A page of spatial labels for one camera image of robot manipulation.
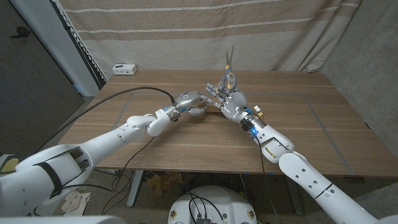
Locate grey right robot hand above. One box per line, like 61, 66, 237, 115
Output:
205, 82, 254, 123

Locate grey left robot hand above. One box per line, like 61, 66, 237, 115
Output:
169, 91, 216, 117

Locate grey scissors with tan handles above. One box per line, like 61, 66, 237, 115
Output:
217, 45, 238, 96

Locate grey tape outline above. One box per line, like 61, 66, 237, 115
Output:
90, 91, 355, 177

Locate white power strip box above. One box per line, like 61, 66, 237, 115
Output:
112, 63, 139, 76

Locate beige striped curtain backdrop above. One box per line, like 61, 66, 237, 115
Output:
57, 0, 363, 80

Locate brown cardboard scraps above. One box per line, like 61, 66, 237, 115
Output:
146, 172, 184, 197

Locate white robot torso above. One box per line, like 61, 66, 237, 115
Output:
167, 185, 258, 224

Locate black triangle-patterned trim strip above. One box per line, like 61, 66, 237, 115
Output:
51, 0, 108, 90

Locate white crumpled cloth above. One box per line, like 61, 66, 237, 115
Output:
62, 190, 91, 217

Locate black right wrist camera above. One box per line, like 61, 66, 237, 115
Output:
241, 119, 259, 138

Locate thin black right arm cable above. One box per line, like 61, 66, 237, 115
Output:
256, 138, 284, 224

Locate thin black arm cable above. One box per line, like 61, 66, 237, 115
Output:
256, 138, 284, 224
62, 136, 155, 215

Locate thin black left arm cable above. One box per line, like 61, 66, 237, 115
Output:
62, 136, 155, 215

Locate dark door handle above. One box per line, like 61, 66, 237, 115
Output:
11, 26, 32, 40

